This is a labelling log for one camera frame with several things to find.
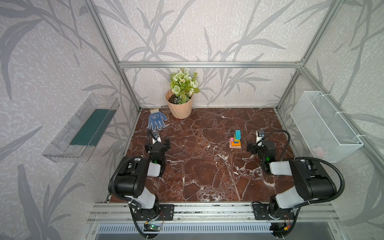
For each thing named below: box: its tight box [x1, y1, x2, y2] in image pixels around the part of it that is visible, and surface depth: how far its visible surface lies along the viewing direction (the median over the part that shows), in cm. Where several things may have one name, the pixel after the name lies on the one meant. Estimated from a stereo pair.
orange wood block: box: [231, 141, 241, 147], surface depth 98 cm
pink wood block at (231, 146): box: [229, 142, 242, 149], surface depth 98 cm
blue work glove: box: [148, 108, 168, 131], surface depth 117 cm
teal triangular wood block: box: [235, 129, 242, 140], surface depth 93 cm
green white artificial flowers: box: [170, 68, 200, 105], surface depth 98 cm
